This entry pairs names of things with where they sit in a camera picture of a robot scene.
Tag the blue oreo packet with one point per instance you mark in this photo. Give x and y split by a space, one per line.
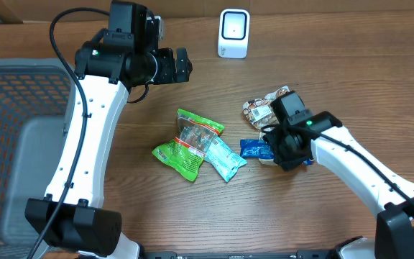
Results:
264 153

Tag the white barcode scanner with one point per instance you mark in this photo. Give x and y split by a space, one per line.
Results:
233 33

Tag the grey plastic shopping basket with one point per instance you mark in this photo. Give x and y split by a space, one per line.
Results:
34 112

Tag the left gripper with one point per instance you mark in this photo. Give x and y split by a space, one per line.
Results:
169 75

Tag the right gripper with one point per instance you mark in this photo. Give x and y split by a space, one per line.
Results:
287 162

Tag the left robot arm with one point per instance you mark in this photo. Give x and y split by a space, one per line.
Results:
118 58

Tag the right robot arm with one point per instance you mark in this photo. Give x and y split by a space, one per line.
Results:
389 197

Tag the green snack bag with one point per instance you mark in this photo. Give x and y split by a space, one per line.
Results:
186 152

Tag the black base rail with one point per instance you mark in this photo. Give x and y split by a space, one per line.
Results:
264 254

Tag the cardboard back panel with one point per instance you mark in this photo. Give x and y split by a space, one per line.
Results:
18 11

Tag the teal snack packet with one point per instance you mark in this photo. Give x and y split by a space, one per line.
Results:
223 159

